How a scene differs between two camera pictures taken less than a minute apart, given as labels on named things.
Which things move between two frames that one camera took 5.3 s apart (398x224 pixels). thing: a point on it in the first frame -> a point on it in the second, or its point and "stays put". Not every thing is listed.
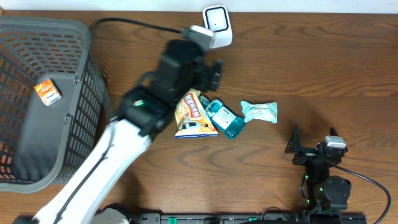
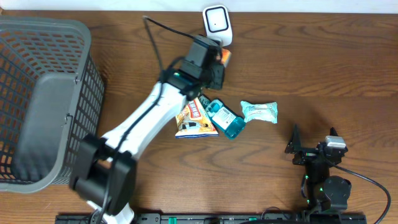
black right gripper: (295, 145) stays put
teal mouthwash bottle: (231, 124) stays put
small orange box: (48, 92) -> (226, 56)
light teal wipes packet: (266, 111) stays put
